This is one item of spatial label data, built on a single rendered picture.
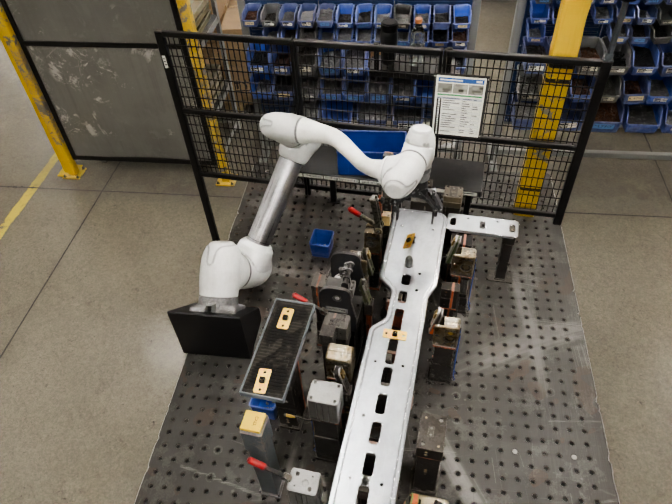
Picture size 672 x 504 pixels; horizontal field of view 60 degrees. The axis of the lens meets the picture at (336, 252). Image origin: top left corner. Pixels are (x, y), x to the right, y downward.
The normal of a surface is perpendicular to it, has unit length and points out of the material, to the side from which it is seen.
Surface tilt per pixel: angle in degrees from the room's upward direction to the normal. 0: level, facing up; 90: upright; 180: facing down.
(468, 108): 90
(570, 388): 0
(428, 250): 0
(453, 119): 90
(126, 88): 89
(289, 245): 0
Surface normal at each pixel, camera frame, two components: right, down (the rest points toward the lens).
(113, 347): -0.04, -0.69
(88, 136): -0.13, 0.73
